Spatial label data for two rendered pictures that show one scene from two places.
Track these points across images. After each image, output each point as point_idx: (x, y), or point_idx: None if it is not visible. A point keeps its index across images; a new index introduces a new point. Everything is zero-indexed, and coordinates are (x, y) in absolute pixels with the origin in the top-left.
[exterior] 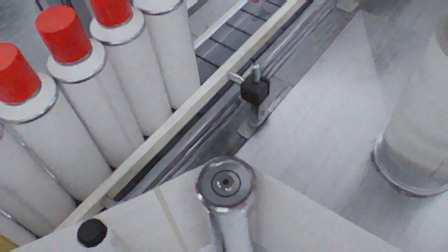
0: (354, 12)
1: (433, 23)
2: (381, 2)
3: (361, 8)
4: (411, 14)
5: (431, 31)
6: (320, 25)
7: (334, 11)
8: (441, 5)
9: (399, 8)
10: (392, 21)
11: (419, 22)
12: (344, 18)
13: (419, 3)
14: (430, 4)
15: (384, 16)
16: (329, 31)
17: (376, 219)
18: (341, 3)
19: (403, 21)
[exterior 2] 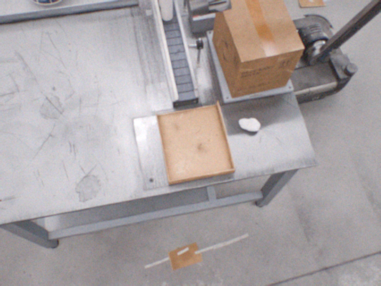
0: (145, 12)
1: (121, 23)
2: (141, 21)
3: (144, 15)
4: (129, 22)
5: (119, 20)
6: (149, 1)
7: (151, 8)
8: (124, 32)
9: (134, 22)
10: (132, 16)
11: (125, 21)
12: (145, 8)
13: (130, 28)
14: (127, 30)
15: (136, 16)
16: (145, 0)
17: None
18: (151, 12)
19: (129, 18)
